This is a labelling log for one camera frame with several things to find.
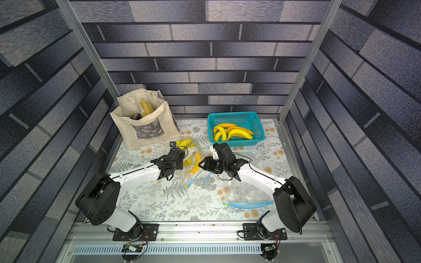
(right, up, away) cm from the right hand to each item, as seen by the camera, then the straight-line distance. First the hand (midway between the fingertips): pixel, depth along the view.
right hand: (199, 165), depth 83 cm
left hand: (-13, +2, +9) cm, 15 cm away
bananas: (+20, +18, +21) cm, 34 cm away
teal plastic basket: (+34, +26, +31) cm, 52 cm away
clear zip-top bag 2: (+22, -16, +3) cm, 27 cm away
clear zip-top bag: (-3, +6, +8) cm, 11 cm away
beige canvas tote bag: (-24, +21, +13) cm, 35 cm away
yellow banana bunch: (-10, +10, +14) cm, 20 cm away
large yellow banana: (+14, +17, +24) cm, 32 cm away
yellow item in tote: (-32, +32, +12) cm, 47 cm away
